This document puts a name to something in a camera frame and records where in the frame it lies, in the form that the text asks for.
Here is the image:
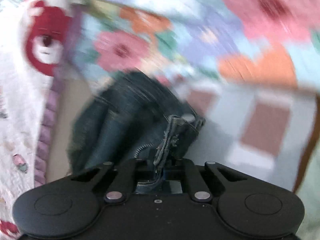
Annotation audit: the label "floral blanket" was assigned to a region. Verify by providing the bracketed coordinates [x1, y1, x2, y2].
[60, 0, 320, 90]

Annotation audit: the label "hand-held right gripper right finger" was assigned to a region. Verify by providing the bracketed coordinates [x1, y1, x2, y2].
[163, 159, 249, 203]

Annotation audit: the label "checked floor mat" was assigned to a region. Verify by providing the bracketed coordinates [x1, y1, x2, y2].
[162, 76, 317, 193]

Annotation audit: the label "bear-print quilt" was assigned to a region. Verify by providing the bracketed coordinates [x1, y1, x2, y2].
[0, 0, 83, 240]

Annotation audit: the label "dark denim jeans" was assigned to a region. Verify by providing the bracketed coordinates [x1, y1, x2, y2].
[66, 70, 206, 195]

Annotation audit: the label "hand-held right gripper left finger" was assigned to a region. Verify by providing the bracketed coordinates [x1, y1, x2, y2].
[71, 159, 151, 203]

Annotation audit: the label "beige bed base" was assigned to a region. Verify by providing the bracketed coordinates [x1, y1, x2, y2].
[46, 79, 105, 183]

